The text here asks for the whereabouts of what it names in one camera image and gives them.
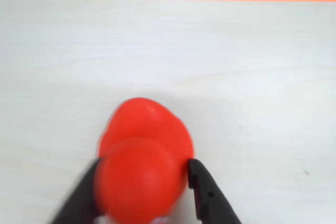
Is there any red rubber duck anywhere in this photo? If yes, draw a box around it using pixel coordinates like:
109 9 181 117
96 97 195 224

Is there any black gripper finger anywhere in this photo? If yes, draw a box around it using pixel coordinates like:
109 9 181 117
187 158 243 224
47 156 106 224

